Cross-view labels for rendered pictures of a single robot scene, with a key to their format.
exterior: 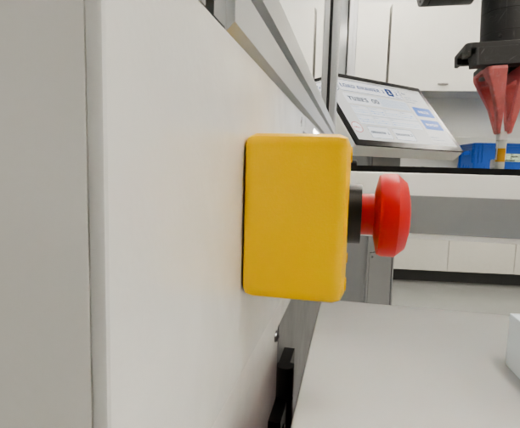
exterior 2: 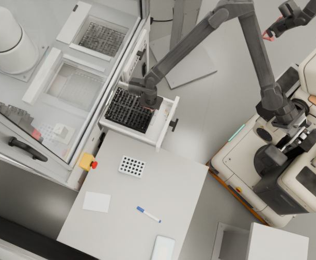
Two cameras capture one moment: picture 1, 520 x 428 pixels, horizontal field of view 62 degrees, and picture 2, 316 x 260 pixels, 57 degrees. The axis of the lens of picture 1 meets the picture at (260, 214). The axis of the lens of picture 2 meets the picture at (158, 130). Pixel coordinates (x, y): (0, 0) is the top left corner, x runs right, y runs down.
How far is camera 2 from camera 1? 143 cm
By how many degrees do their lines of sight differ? 65
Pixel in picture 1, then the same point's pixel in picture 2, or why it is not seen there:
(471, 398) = (113, 164)
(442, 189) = (123, 132)
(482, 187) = (129, 134)
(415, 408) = (105, 165)
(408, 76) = not seen: outside the picture
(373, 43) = not seen: outside the picture
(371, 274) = (185, 19)
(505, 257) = not seen: outside the picture
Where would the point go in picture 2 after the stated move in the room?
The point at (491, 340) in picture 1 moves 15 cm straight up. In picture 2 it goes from (128, 149) to (126, 141)
